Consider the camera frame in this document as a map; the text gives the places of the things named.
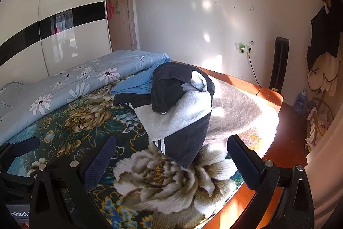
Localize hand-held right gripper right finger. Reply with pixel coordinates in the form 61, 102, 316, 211
226, 135, 315, 229

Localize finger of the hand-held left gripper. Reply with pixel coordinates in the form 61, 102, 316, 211
0, 136, 41, 168

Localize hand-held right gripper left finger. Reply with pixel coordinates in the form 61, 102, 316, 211
29, 135, 117, 229

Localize black and white fleece jacket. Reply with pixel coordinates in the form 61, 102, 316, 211
113, 62, 216, 169

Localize light blue fleece pants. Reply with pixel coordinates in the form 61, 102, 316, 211
110, 69, 161, 97

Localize grey fluffy blanket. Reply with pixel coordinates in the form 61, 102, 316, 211
204, 76, 280, 149

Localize teal floral bed blanket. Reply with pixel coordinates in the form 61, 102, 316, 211
0, 71, 268, 229

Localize blue water bottle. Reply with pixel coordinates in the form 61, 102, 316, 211
293, 89, 308, 114

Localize light blue daisy quilt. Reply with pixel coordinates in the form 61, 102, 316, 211
0, 50, 172, 144

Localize wooden rattan chair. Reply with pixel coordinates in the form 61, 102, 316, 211
305, 96, 334, 152

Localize black tower fan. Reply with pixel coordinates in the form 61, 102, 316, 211
269, 37, 290, 93

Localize cream hanging garment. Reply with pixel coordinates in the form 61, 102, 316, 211
308, 53, 339, 97

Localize beige room door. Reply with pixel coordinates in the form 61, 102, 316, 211
106, 0, 140, 54

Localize black hanging coat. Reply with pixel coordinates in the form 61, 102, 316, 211
307, 6, 342, 71

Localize pink hanging cloth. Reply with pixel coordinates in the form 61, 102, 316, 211
107, 0, 116, 21

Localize orange wooden bed frame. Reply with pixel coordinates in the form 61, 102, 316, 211
171, 60, 284, 229

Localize black power cable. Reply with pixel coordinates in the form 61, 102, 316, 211
248, 48, 262, 87

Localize white wall socket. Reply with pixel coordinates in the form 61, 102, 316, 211
235, 42, 254, 54

